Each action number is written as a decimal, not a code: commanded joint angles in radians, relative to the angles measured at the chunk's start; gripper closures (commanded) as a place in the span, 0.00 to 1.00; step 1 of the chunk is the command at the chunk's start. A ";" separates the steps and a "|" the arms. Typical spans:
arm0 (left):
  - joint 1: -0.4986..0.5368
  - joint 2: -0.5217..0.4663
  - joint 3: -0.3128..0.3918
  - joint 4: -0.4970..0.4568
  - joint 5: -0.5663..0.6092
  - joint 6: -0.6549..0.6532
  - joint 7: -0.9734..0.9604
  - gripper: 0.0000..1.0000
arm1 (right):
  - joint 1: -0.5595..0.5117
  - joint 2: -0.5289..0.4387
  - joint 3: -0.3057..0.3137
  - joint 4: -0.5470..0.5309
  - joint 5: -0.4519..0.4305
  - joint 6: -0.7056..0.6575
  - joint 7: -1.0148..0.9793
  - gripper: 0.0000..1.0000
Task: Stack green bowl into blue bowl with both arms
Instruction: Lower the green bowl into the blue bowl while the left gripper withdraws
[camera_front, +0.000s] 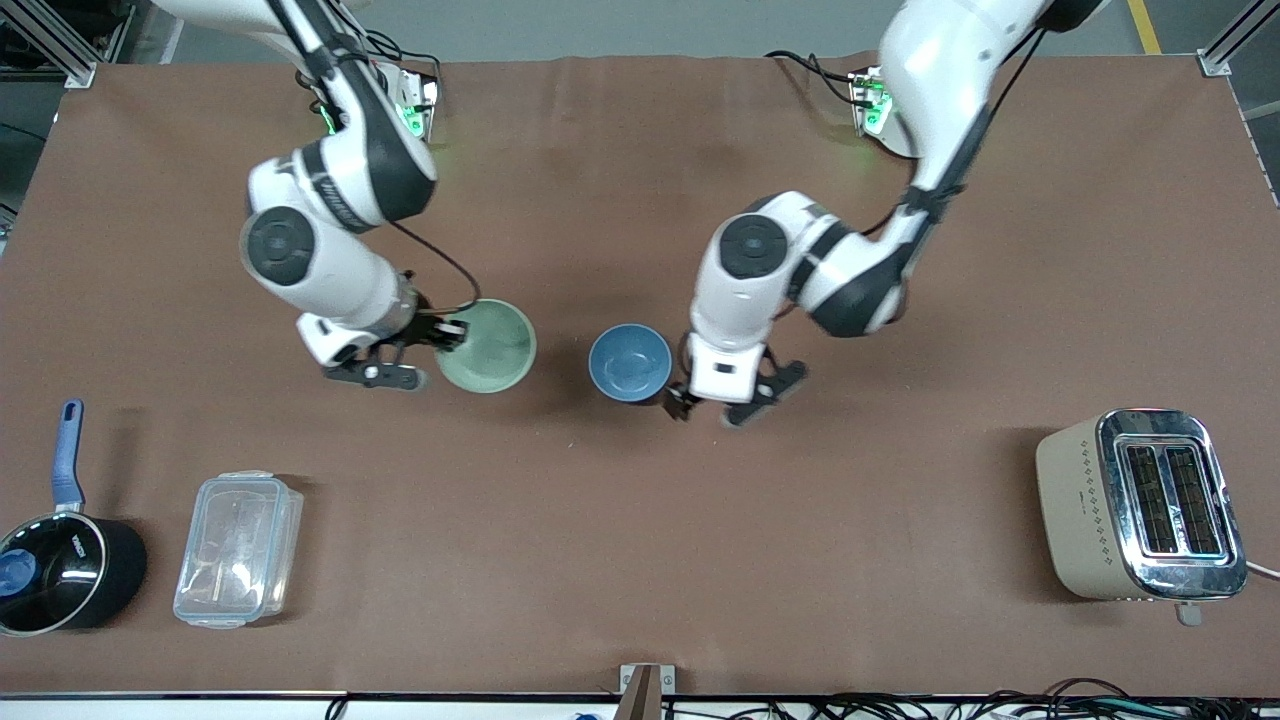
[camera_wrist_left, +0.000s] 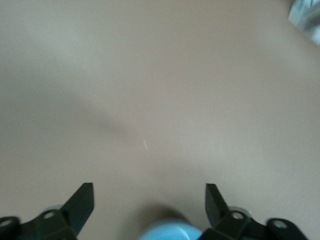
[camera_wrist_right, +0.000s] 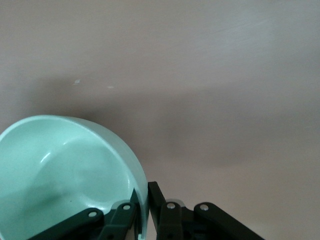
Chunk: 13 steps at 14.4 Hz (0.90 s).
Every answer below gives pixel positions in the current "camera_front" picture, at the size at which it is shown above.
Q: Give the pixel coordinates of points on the green bowl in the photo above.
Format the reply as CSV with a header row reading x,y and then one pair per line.
x,y
495,350

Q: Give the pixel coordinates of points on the blue bowl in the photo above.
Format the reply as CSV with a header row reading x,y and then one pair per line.
x,y
628,362

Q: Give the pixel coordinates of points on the left arm base connector panel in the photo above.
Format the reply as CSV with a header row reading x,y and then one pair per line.
x,y
868,100

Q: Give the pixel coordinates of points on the right arm base connector panel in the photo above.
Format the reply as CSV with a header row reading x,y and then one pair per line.
x,y
418,100

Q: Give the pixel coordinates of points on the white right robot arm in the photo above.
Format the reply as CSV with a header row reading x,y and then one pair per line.
x,y
330,265

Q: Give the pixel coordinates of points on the brown table cover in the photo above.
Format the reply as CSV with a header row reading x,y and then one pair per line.
x,y
640,560

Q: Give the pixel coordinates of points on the clear plastic food container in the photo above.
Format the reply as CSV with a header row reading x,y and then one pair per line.
x,y
238,548

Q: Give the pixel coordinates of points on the beige chrome toaster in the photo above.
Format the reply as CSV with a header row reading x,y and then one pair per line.
x,y
1090,510

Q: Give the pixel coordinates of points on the glass lid with blue knob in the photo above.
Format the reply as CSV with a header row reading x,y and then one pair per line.
x,y
15,575

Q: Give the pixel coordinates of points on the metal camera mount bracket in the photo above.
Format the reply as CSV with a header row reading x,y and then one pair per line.
x,y
645,690

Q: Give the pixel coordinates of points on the aluminium frame profile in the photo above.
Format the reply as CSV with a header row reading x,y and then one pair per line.
x,y
60,45
1235,40

